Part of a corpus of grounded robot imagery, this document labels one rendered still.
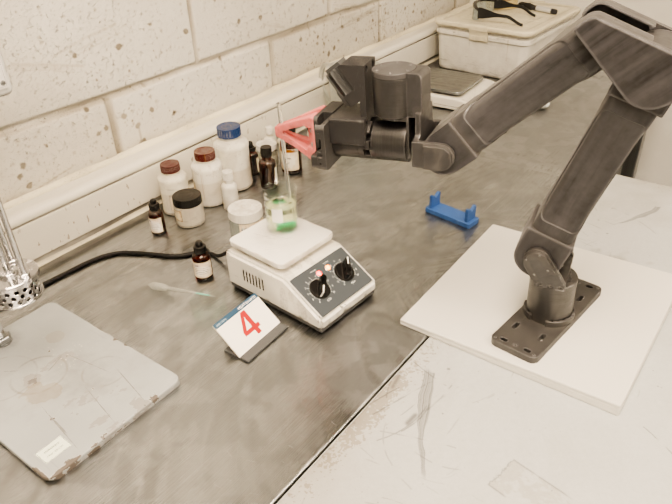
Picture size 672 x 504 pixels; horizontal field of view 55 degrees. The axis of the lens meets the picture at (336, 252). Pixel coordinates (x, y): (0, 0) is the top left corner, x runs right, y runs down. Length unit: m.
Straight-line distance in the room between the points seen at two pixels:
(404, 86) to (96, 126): 0.63
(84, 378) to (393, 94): 0.55
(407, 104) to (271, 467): 0.47
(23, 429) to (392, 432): 0.45
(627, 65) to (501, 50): 1.21
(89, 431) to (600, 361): 0.65
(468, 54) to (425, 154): 1.18
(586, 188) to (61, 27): 0.85
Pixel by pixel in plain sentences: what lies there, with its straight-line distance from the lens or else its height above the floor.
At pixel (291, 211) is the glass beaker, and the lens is 0.98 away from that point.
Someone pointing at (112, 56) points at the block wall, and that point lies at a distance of 1.26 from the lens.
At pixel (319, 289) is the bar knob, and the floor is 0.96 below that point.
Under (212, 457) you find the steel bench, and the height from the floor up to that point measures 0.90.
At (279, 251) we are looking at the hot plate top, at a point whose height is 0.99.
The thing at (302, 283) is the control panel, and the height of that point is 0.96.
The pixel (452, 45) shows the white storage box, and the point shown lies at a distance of 2.01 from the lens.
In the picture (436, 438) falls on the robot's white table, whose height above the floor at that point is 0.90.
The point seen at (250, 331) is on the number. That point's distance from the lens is 0.93.
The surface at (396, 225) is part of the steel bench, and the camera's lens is 1.19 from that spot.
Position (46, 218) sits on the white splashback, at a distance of 1.19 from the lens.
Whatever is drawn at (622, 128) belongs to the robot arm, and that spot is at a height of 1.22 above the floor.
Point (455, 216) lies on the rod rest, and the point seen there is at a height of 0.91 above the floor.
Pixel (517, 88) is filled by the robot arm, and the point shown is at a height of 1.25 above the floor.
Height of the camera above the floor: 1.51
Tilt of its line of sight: 33 degrees down
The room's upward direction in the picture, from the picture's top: 2 degrees counter-clockwise
